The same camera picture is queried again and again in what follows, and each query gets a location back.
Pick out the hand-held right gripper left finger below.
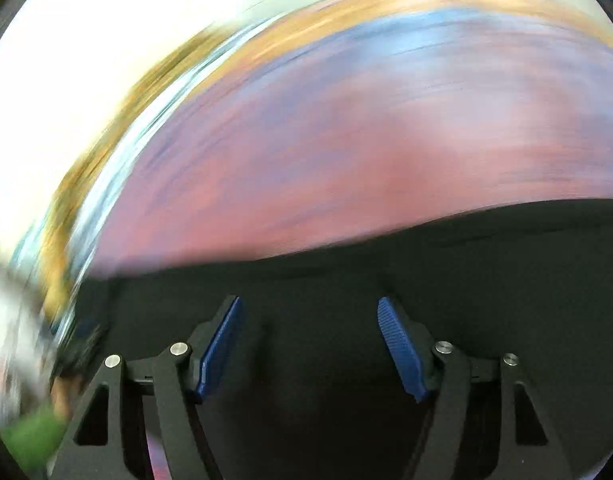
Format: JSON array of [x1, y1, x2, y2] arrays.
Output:
[[46, 296, 245, 480]]

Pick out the multicolour tie-dye bedsheet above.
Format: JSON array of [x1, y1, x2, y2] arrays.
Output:
[[81, 7, 613, 281]]

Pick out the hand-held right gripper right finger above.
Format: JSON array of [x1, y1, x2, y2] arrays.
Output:
[[377, 296, 575, 480]]

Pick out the person's left forearm green sleeve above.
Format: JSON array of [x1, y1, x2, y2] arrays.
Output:
[[1, 375, 87, 471]]

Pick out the orange patterned cloth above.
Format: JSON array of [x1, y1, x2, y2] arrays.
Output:
[[36, 0, 587, 321]]

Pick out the black pants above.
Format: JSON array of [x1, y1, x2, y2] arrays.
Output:
[[69, 199, 613, 480]]

